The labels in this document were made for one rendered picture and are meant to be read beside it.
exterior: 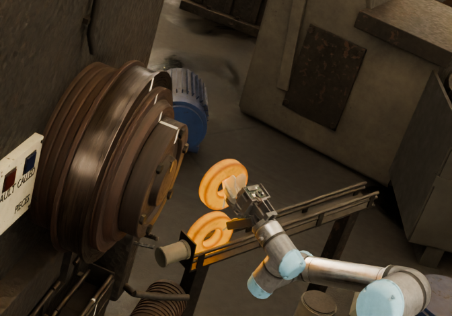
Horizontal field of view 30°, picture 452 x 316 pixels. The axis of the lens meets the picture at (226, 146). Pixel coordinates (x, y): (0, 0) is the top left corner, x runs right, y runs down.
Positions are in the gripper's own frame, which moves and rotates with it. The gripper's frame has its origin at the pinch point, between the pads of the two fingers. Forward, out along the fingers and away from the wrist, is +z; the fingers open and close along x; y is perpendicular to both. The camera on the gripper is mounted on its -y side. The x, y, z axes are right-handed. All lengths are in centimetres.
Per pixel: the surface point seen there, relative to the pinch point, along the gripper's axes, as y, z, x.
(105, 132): 41, -11, 62
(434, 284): -40, -37, -99
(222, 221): -13.0, -5.8, -2.1
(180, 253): -20.4, -8.5, 11.8
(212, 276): -100, 21, -61
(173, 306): -35.4, -17.0, 12.4
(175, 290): -35.6, -12.1, 8.6
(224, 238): -19.8, -7.7, -5.3
